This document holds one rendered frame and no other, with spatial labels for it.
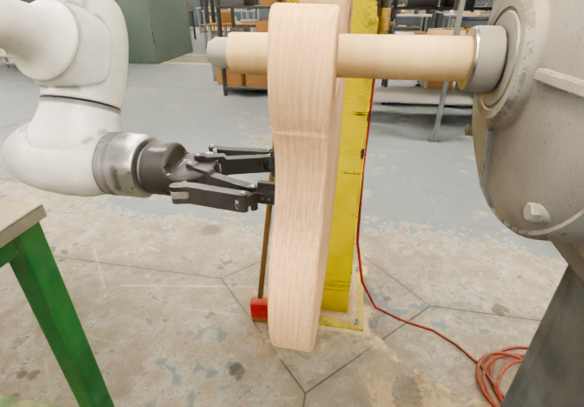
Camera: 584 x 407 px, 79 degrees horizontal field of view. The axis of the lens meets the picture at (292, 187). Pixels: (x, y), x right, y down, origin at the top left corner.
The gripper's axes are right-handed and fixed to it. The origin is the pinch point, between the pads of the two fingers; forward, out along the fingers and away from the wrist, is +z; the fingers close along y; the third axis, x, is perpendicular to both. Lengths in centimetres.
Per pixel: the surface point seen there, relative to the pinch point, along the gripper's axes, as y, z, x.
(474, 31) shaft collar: 11.7, 14.4, 19.5
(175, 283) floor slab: -80, -75, -110
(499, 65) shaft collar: 13.3, 16.1, 17.6
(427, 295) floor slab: -95, 50, -109
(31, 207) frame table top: -8, -53, -16
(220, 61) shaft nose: 12.1, -4.3, 16.9
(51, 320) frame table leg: -2, -54, -41
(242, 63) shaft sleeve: 12.6, -2.2, 16.9
